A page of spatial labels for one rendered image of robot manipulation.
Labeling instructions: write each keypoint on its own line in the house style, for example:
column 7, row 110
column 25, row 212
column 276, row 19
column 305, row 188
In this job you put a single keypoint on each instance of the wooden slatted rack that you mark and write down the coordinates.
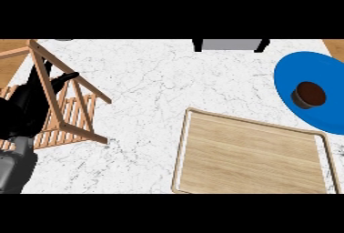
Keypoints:
column 71, row 112

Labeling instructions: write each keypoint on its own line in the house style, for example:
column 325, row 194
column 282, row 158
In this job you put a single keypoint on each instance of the chocolate cupcake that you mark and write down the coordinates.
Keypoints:
column 310, row 94

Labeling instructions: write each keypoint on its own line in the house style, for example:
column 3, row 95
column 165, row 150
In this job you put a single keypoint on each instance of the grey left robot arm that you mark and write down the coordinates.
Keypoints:
column 13, row 165

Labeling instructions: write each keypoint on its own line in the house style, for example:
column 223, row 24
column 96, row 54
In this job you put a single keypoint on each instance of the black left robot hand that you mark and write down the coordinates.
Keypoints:
column 22, row 100

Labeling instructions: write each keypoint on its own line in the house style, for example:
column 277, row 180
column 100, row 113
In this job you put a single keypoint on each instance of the pale wooden tray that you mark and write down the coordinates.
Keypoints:
column 252, row 154

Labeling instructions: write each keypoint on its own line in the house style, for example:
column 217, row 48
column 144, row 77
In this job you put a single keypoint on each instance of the blue plate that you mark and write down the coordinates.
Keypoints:
column 313, row 72

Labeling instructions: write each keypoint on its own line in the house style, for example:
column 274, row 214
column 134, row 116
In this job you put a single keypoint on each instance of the grey appliance with black legs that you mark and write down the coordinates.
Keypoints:
column 230, row 44

